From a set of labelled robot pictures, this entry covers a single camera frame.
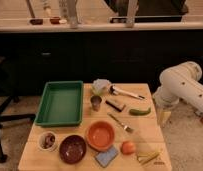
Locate small white cup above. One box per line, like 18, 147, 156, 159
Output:
38, 131, 58, 152

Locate small metal cup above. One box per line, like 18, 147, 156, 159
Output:
90, 95, 102, 111

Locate orange peach fruit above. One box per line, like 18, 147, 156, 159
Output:
120, 141, 136, 155

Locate dark red grapes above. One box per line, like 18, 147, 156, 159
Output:
43, 134, 55, 149

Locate green plastic tray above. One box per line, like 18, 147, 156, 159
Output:
35, 81, 84, 127

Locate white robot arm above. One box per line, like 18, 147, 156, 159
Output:
153, 61, 203, 126

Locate black office chair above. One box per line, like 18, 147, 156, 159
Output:
0, 55, 37, 164

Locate black rectangular block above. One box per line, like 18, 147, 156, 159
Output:
105, 100, 126, 112

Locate dark brown bowl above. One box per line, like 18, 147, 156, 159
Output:
59, 135, 87, 164

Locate metal fork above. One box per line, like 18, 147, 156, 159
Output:
108, 113, 134, 133

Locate blue sponge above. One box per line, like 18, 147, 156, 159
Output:
95, 146, 118, 168

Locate orange bowl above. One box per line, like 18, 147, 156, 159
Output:
85, 121, 115, 152

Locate white handled brush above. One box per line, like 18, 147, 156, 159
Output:
110, 85, 145, 100

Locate green cucumber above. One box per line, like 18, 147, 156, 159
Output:
129, 107, 151, 116

